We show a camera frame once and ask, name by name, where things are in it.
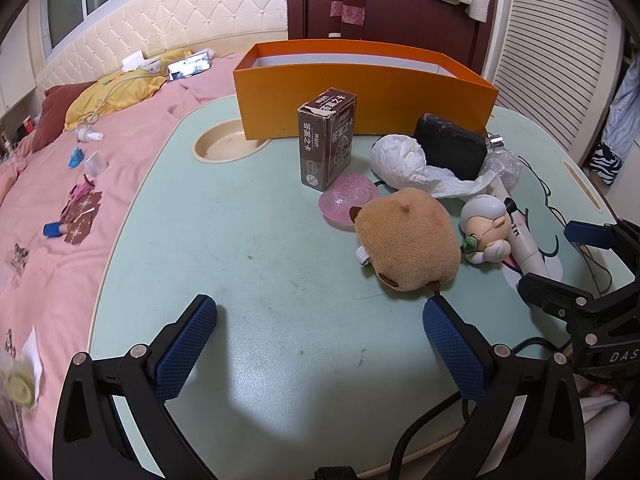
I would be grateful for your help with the dark red wardrobe door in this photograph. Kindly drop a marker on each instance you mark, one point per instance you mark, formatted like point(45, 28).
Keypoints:
point(400, 5)

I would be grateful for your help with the black pouch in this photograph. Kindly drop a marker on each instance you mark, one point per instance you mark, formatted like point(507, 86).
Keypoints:
point(450, 145)

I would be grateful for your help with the cream tufted headboard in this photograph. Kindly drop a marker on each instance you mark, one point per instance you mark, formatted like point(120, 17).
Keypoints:
point(200, 10)

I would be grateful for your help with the cream cabinet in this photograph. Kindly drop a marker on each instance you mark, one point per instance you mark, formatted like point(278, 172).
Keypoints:
point(20, 60)

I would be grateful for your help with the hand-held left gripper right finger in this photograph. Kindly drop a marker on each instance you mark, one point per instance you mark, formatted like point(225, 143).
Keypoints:
point(455, 355)

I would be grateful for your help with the small dark blue item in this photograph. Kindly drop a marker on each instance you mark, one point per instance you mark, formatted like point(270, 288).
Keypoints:
point(51, 230)

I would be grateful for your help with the white cloth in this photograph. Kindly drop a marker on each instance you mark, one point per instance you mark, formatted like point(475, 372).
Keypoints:
point(605, 425)

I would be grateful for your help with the brown card box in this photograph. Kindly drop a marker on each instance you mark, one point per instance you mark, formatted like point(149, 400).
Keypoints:
point(325, 145)

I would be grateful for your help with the small clear cup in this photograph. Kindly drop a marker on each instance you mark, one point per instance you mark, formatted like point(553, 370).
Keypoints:
point(95, 164)

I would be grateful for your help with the blue white hanging clothing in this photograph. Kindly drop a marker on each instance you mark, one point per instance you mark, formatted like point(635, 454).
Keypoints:
point(622, 110)

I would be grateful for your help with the mint green cartoon desktop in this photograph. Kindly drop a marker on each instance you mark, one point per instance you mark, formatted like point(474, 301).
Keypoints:
point(250, 260)

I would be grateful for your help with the small clear bubbly plastic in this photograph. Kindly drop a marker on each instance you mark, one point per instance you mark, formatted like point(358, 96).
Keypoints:
point(502, 167)

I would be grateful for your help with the brown patterned cards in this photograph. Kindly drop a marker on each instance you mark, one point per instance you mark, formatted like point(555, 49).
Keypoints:
point(82, 220)

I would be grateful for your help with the orange cardboard box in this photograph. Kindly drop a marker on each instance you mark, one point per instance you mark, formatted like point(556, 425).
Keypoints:
point(350, 100)

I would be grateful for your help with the dark red pillow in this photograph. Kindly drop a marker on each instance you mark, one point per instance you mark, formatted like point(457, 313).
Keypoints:
point(55, 110)

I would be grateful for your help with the white tube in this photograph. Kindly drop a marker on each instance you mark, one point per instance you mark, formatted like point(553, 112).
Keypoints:
point(525, 247)

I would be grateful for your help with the small white bottle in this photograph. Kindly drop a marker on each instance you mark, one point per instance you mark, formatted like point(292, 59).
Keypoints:
point(85, 134)

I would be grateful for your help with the pink translucent ball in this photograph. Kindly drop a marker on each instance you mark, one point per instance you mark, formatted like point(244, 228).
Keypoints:
point(345, 200)

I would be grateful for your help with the white-haired figurine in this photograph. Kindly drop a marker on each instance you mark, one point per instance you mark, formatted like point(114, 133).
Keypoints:
point(485, 215)

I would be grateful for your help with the brown capybara plush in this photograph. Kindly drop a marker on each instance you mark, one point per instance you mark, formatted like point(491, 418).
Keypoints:
point(405, 240)

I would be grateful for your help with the small pink item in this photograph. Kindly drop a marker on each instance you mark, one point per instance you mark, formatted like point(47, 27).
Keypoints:
point(80, 194)

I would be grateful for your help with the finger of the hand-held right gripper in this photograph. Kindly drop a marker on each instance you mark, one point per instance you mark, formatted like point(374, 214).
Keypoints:
point(585, 232)
point(550, 292)

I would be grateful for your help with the zebra striped cloth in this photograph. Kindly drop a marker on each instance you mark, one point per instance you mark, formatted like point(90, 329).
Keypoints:
point(607, 165)

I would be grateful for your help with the white plastic bag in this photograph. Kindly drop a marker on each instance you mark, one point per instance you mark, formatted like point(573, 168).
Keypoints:
point(400, 157)

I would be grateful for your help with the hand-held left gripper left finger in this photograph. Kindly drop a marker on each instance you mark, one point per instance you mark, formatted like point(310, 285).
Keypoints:
point(187, 350)

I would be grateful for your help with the pink blanket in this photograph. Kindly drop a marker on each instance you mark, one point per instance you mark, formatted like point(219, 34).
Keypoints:
point(125, 135)

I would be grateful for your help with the small light blue item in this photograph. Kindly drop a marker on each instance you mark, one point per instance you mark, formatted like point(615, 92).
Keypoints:
point(76, 157)

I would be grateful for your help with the yellow pillow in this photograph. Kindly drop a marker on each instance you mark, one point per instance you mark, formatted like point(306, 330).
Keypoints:
point(110, 95)

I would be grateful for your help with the white charger box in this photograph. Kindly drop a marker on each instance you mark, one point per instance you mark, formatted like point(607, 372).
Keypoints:
point(135, 61)

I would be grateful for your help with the white louvred door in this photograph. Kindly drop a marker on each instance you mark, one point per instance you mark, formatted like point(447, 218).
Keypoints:
point(550, 60)

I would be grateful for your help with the smartphone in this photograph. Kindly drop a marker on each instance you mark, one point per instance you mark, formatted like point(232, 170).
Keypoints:
point(190, 66)

